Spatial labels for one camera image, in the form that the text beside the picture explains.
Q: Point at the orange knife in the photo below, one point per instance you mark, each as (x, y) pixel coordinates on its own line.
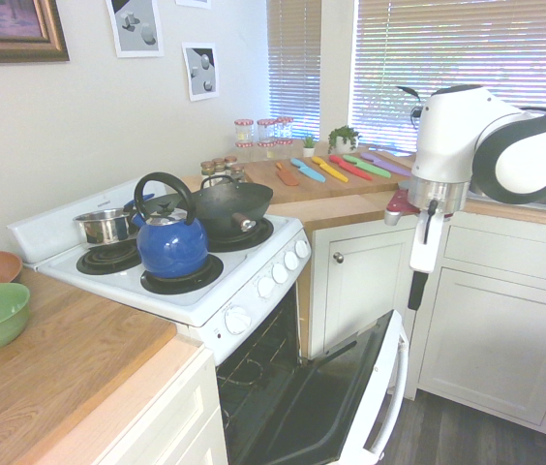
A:
(286, 175)

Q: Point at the large white cabinet door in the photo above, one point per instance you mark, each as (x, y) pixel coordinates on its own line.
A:
(491, 339)

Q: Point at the metal oven rack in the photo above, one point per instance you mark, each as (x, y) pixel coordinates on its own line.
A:
(258, 349)

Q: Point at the white oven door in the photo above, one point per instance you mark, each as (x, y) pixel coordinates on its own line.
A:
(379, 368)

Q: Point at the narrow window blind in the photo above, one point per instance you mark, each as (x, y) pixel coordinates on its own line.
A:
(294, 68)

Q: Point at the bushy potted plant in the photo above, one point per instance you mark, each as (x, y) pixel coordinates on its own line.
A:
(343, 136)

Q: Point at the red and grey kitchen tool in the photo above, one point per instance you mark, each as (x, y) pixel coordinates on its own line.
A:
(399, 203)

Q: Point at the tiny potted plant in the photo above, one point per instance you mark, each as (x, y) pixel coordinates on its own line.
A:
(308, 146)

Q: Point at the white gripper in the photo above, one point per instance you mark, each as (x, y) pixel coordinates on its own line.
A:
(423, 256)

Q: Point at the metal cabinet knob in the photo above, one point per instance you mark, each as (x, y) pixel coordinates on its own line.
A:
(338, 257)

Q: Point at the wide window blind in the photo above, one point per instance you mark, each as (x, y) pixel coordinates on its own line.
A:
(462, 53)

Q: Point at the black coil burner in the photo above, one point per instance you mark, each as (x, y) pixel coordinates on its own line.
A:
(253, 237)
(157, 286)
(103, 264)

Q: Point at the glass jar red lid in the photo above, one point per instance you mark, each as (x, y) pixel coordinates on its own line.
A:
(285, 127)
(266, 131)
(244, 131)
(285, 147)
(244, 152)
(268, 151)

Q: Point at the white stove knob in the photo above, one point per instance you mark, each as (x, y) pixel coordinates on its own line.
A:
(303, 248)
(237, 320)
(280, 273)
(266, 288)
(292, 260)

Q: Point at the white electric stove oven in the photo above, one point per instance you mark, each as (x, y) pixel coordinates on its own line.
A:
(181, 310)

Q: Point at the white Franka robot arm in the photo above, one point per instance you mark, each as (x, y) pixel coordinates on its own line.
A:
(447, 131)

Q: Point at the red knife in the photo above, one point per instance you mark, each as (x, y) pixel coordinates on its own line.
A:
(350, 167)

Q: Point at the framed painting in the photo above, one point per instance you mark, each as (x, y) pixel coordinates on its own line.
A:
(7, 24)

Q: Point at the grey shapes poster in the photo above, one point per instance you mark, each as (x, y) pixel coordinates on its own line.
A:
(193, 3)
(201, 72)
(137, 26)

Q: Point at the black wok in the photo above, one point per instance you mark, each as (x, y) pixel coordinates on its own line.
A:
(234, 198)

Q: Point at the white cabinet drawer front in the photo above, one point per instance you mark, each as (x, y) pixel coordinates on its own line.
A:
(510, 242)

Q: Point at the purple knife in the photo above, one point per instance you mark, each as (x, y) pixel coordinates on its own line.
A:
(386, 165)

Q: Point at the blue knife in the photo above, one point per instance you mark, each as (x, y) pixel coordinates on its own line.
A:
(308, 170)

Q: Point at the white cabinet door with knob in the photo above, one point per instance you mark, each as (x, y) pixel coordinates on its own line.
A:
(365, 290)

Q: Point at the yellow knife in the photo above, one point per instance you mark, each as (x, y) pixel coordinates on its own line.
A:
(330, 169)

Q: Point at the green knife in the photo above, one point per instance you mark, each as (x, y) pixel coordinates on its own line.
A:
(367, 166)

